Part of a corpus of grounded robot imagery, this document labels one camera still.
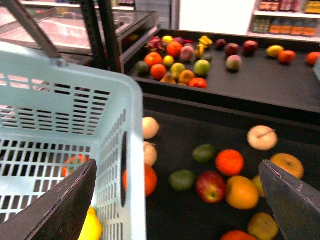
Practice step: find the white pear with stem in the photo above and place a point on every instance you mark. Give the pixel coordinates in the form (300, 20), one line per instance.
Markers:
(262, 138)

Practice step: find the white grocery wall shelf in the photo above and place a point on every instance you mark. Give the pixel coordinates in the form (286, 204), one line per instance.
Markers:
(297, 20)

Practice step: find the orange persimmon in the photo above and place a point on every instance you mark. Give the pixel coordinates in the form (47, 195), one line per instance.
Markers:
(71, 164)

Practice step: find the glass freezer chest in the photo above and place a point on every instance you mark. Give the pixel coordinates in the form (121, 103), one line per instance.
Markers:
(65, 27)

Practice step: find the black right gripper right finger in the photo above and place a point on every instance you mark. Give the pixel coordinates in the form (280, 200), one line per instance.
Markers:
(295, 204)

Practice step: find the orange left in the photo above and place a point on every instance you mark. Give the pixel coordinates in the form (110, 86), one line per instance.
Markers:
(150, 179)

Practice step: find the green avocado upper middle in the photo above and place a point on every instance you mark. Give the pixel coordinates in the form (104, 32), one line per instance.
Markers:
(204, 153)

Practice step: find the white pear lower left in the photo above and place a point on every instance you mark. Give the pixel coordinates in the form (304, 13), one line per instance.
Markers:
(150, 153)

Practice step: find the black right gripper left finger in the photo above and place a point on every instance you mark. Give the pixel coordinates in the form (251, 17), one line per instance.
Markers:
(60, 213)

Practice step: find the black fruit tray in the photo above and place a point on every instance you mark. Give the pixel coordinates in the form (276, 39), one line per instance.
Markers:
(261, 82)
(175, 215)

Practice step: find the black far fruit tray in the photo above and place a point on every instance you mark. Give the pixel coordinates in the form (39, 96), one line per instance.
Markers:
(261, 82)

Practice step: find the brown kiwi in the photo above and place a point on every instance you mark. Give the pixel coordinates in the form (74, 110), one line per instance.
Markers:
(258, 184)
(263, 226)

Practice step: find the small orange tangerine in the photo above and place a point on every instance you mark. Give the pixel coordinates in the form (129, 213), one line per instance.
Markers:
(230, 162)

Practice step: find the red apple middle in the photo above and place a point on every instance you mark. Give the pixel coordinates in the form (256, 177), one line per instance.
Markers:
(210, 187)

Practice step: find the green avocado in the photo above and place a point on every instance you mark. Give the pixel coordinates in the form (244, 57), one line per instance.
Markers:
(182, 180)
(204, 153)

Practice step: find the white pear upper left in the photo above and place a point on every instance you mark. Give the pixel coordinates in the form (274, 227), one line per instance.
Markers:
(150, 127)

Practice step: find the yellow orange persimmon fruit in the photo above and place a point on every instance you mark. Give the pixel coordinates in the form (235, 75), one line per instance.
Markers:
(241, 193)

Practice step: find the yellow lemon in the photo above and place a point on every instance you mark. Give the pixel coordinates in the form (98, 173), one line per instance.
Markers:
(92, 228)

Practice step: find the brown kiwi upper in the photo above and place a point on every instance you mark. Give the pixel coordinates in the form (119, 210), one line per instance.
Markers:
(258, 184)

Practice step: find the green avocado lower middle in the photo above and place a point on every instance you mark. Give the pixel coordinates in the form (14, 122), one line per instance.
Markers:
(182, 180)

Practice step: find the golden orange pear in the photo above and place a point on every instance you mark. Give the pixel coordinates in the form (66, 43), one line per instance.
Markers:
(289, 163)

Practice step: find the large orange front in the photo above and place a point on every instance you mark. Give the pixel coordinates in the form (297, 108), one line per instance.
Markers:
(237, 235)

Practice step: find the light blue shopping basket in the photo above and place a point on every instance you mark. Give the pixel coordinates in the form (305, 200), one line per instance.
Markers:
(52, 110)

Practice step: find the black near fruit tray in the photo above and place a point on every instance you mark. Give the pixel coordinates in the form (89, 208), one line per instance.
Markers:
(175, 215)

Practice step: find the black shelf frame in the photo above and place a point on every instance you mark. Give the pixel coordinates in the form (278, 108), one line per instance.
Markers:
(99, 22)

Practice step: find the brown kiwi lower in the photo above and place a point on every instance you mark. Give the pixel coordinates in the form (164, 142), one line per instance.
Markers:
(263, 226)

